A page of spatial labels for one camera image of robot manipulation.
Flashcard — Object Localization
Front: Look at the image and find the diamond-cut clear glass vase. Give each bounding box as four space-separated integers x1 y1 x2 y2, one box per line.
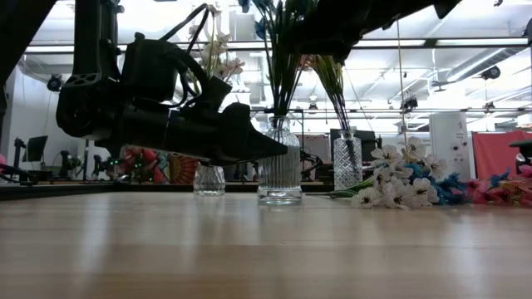
332 127 365 191

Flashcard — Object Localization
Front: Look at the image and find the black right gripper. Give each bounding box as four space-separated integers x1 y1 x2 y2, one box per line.
293 0 375 63

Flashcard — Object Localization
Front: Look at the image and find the black aluminium rig frame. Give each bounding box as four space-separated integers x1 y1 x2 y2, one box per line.
0 181 336 202

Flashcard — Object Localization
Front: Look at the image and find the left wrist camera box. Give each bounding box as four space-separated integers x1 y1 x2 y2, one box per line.
202 76 234 111

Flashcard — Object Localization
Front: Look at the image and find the ribbed clear glass vase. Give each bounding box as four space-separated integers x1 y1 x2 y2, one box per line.
256 115 303 206

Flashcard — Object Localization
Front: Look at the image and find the white tower appliance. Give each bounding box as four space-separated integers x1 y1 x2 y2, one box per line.
429 110 471 183

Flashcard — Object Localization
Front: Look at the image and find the flared clear glass vase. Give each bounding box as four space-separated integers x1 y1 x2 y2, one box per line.
192 163 227 197

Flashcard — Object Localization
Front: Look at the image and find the orange partition panel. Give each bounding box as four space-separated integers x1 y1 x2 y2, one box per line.
472 131 532 180

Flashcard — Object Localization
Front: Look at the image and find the small black monitor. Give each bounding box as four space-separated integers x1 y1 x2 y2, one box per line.
22 135 49 164

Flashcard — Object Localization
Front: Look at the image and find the thin hanging cable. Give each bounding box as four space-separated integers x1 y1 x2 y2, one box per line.
393 20 407 145

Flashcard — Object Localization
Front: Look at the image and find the black background equipment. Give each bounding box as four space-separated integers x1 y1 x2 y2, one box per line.
509 140 532 167

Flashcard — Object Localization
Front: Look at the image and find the black frame bar with lights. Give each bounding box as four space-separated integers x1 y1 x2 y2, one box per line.
24 37 532 55

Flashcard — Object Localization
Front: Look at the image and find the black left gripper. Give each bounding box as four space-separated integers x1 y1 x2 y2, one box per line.
103 35 288 167

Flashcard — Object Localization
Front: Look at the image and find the black metal scaffold frame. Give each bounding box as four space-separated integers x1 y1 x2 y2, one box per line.
249 107 532 167

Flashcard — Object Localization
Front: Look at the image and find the colourful patterned object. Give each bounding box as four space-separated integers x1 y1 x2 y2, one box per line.
120 145 199 184

